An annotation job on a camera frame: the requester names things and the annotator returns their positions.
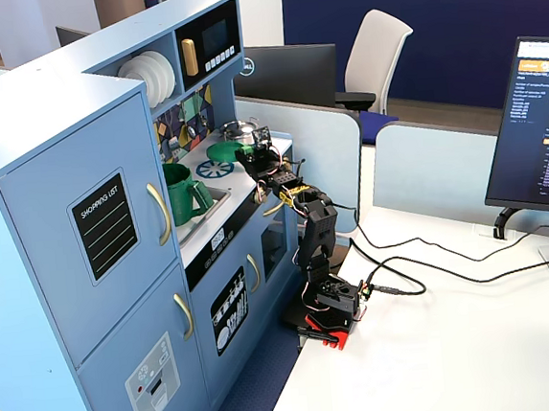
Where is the gold oven door handle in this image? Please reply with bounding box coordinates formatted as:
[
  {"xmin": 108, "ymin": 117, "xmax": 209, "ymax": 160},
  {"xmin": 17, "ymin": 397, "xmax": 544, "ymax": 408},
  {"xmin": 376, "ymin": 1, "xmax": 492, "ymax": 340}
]
[{"xmin": 260, "ymin": 199, "xmax": 286, "ymax": 218}]

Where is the black monitor with lit screen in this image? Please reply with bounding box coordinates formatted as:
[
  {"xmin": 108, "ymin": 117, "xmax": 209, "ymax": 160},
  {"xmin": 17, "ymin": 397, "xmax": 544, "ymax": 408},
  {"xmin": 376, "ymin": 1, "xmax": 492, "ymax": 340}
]
[{"xmin": 469, "ymin": 33, "xmax": 549, "ymax": 224}]

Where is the black microwave door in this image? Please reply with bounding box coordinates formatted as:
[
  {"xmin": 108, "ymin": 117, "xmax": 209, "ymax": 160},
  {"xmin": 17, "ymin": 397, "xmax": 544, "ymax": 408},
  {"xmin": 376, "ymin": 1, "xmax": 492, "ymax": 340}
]
[{"xmin": 172, "ymin": 0, "xmax": 246, "ymax": 95}]

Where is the white toy plate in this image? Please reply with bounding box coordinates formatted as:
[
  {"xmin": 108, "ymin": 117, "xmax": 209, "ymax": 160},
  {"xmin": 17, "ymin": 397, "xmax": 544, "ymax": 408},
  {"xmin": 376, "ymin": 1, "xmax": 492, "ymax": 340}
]
[
  {"xmin": 116, "ymin": 56, "xmax": 159, "ymax": 111},
  {"xmin": 152, "ymin": 48, "xmax": 179, "ymax": 100},
  {"xmin": 138, "ymin": 51, "xmax": 172, "ymax": 105}
]

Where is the black camera cable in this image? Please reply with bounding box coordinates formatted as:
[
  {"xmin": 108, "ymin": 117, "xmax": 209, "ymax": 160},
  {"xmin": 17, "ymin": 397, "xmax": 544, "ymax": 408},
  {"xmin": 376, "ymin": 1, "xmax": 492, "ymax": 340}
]
[{"xmin": 331, "ymin": 183, "xmax": 549, "ymax": 276}]

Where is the gold fridge door handle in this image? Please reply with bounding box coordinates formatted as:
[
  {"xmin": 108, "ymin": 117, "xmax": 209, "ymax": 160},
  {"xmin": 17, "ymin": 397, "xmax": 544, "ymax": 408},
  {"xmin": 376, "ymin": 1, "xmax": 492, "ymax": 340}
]
[
  {"xmin": 172, "ymin": 290, "xmax": 196, "ymax": 343},
  {"xmin": 145, "ymin": 180, "xmax": 175, "ymax": 249}
]

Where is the small gripper camera board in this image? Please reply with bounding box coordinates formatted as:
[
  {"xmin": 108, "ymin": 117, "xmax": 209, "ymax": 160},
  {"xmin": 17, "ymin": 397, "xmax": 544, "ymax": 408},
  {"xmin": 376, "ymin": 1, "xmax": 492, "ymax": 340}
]
[{"xmin": 249, "ymin": 125, "xmax": 274, "ymax": 148}]

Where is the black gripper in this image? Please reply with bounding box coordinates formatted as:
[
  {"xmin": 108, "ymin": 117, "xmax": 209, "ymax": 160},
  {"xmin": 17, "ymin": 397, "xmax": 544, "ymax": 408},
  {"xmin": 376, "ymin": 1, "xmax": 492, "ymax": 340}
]
[{"xmin": 233, "ymin": 136, "xmax": 285, "ymax": 182}]

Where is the blue fridge door with dispenser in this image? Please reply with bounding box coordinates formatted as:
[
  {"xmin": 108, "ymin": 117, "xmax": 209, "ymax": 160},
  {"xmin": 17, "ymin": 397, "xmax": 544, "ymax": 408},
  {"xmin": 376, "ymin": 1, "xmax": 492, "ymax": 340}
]
[{"xmin": 67, "ymin": 262, "xmax": 213, "ymax": 411}]

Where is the gold dishwasher door handle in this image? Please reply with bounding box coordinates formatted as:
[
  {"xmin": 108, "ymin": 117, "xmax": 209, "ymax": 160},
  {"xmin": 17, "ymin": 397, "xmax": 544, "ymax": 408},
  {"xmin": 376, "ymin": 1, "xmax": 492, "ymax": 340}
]
[{"xmin": 245, "ymin": 251, "xmax": 263, "ymax": 294}]

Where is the white office chair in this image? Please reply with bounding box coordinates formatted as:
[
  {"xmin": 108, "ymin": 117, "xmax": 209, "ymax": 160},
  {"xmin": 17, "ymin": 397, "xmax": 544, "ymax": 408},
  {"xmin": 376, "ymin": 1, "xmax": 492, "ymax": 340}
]
[{"xmin": 326, "ymin": 5, "xmax": 424, "ymax": 149}]

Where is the red table clamp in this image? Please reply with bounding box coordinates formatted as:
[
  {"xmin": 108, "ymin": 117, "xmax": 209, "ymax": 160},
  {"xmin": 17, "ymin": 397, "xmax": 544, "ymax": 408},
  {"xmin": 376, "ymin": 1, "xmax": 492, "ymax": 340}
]
[{"xmin": 294, "ymin": 308, "xmax": 354, "ymax": 355}]

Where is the black shopping list board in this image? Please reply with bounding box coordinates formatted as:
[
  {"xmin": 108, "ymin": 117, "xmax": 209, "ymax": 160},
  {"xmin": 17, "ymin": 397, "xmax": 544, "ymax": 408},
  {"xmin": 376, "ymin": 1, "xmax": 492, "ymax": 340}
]
[{"xmin": 63, "ymin": 171, "xmax": 147, "ymax": 288}]

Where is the black power cable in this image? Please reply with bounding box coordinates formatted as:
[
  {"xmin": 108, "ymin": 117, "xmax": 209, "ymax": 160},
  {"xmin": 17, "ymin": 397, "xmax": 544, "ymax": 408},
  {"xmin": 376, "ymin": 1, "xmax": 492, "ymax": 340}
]
[{"xmin": 363, "ymin": 243, "xmax": 549, "ymax": 301}]

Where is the dark background monitor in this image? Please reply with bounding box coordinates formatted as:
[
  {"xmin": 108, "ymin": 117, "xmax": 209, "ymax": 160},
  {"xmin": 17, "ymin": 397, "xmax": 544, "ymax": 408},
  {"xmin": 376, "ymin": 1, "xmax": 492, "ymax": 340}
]
[{"xmin": 54, "ymin": 22, "xmax": 92, "ymax": 50}]

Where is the blue oven door with window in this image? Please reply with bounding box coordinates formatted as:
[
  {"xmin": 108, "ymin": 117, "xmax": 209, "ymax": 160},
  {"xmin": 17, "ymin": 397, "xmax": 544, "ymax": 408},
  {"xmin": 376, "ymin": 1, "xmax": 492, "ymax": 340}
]
[{"xmin": 249, "ymin": 196, "xmax": 309, "ymax": 305}]

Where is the blue fridge door with list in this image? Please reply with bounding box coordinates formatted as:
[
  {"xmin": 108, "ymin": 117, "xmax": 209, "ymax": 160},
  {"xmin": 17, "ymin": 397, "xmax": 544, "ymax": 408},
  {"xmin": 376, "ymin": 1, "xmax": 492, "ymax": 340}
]
[{"xmin": 0, "ymin": 89, "xmax": 192, "ymax": 375}]

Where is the blue dishwasher door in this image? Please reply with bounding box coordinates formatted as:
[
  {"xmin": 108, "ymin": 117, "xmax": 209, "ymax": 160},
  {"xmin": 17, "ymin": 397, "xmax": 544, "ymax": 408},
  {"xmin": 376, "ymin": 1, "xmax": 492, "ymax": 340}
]
[{"xmin": 183, "ymin": 235, "xmax": 274, "ymax": 401}]

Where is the grey toy sink basin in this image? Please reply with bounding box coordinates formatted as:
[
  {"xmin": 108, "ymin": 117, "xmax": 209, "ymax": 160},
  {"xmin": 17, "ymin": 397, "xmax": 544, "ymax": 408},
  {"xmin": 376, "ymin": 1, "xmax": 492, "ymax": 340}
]
[{"xmin": 171, "ymin": 181, "xmax": 238, "ymax": 247}]

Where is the gold microwave door handle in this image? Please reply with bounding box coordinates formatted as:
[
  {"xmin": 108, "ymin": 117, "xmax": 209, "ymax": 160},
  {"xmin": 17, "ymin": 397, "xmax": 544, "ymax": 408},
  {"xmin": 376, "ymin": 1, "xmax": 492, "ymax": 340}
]
[{"xmin": 179, "ymin": 37, "xmax": 199, "ymax": 77}]

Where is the steel pot lid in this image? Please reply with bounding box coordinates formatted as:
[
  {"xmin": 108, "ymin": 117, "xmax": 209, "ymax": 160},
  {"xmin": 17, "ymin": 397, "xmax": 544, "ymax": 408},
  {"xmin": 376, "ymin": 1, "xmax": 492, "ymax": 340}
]
[{"xmin": 221, "ymin": 117, "xmax": 257, "ymax": 136}]

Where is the blue toy kitchen unit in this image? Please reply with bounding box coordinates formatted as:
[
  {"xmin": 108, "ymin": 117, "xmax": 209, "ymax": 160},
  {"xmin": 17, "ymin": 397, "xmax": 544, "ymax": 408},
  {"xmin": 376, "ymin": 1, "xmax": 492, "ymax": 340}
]
[{"xmin": 0, "ymin": 0, "xmax": 318, "ymax": 411}]

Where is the green pitcher container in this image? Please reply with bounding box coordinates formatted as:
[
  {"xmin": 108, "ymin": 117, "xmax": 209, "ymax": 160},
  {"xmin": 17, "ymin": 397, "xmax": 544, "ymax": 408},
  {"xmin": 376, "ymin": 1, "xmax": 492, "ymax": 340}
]
[{"xmin": 161, "ymin": 158, "xmax": 217, "ymax": 228}]

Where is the steel cooking pot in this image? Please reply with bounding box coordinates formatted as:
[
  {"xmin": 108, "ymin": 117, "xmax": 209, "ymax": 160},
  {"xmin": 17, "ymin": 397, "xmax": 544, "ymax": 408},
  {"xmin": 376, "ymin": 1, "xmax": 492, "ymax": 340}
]
[{"xmin": 218, "ymin": 115, "xmax": 264, "ymax": 144}]

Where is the black Dell monitor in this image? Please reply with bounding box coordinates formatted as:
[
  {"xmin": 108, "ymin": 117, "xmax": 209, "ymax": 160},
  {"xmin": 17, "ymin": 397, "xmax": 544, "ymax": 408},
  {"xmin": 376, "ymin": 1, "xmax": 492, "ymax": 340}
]
[{"xmin": 231, "ymin": 38, "xmax": 343, "ymax": 119}]

